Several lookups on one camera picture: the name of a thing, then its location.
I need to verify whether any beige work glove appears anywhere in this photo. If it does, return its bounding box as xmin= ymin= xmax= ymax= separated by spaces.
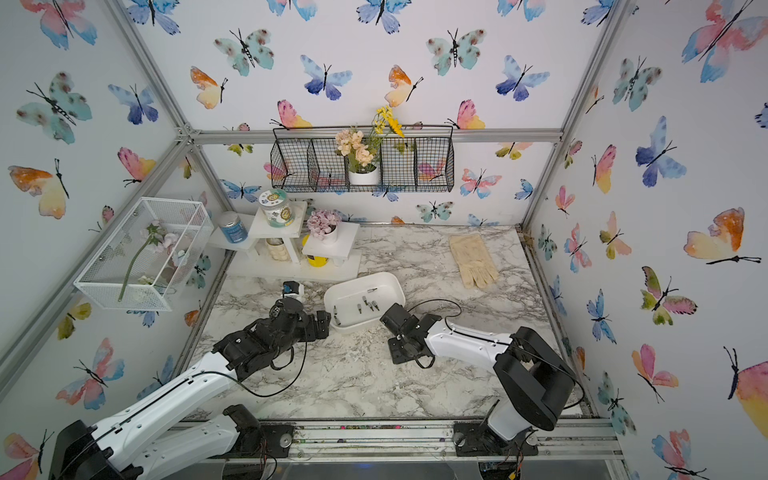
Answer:
xmin=449 ymin=234 xmax=499 ymax=289

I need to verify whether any white stepped display shelf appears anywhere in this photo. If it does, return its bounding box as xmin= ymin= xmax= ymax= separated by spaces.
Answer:
xmin=208 ymin=201 xmax=362 ymax=282

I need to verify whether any yellow round object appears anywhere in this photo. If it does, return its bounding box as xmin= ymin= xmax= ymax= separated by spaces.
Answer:
xmin=302 ymin=234 xmax=328 ymax=268

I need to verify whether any pink flower pot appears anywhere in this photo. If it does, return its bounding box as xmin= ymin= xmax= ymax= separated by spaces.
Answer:
xmin=307 ymin=210 xmax=342 ymax=243

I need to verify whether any white pot with flowers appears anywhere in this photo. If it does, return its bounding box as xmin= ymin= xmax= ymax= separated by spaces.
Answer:
xmin=335 ymin=105 xmax=405 ymax=186

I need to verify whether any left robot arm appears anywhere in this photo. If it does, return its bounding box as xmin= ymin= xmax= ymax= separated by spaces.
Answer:
xmin=50 ymin=295 xmax=333 ymax=479

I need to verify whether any artificial flower stem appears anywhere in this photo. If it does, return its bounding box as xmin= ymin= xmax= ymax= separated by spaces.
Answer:
xmin=117 ymin=220 xmax=180 ymax=302

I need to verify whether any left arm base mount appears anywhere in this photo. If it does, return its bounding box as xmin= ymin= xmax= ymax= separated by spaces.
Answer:
xmin=225 ymin=424 xmax=295 ymax=459

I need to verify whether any black wire wall basket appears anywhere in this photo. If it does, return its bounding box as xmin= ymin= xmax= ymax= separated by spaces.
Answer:
xmin=270 ymin=125 xmax=454 ymax=195

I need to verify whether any blue tin can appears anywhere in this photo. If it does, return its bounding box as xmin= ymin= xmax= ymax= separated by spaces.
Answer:
xmin=217 ymin=211 xmax=248 ymax=244

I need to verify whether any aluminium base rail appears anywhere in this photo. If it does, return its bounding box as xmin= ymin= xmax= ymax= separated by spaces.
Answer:
xmin=111 ymin=417 xmax=623 ymax=477

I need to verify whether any beige jar under shelf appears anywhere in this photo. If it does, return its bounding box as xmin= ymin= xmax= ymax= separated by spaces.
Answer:
xmin=265 ymin=238 xmax=291 ymax=262

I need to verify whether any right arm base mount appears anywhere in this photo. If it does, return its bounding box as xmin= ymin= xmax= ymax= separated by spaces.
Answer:
xmin=452 ymin=421 xmax=539 ymax=458

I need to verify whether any white wire mesh basket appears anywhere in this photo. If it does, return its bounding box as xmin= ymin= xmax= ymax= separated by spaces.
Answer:
xmin=74 ymin=197 xmax=214 ymax=312

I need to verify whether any white plastic storage box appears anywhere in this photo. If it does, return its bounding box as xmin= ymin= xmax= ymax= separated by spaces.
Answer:
xmin=323 ymin=272 xmax=406 ymax=333

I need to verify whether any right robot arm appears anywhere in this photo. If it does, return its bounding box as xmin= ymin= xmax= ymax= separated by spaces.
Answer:
xmin=381 ymin=304 xmax=577 ymax=441

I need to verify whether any green lidded jar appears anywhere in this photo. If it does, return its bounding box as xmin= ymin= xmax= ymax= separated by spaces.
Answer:
xmin=258 ymin=188 xmax=294 ymax=228

